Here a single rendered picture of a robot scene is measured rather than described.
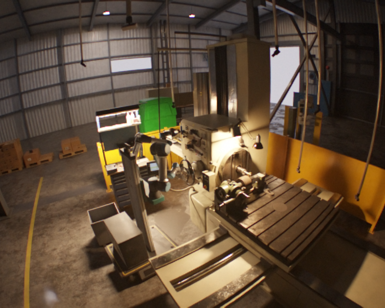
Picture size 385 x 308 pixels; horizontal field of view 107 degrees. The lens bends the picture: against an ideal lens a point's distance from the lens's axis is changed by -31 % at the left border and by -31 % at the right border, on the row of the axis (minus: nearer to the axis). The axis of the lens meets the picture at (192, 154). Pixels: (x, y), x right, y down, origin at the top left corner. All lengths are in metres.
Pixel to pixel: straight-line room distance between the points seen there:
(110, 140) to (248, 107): 2.74
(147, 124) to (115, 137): 2.43
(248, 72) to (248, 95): 0.32
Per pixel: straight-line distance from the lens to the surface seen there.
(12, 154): 9.14
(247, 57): 2.84
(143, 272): 2.97
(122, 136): 4.29
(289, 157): 4.76
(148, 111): 6.41
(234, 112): 3.07
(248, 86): 2.85
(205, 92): 3.58
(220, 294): 2.09
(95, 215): 3.86
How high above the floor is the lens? 2.56
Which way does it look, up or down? 22 degrees down
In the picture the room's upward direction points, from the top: 3 degrees counter-clockwise
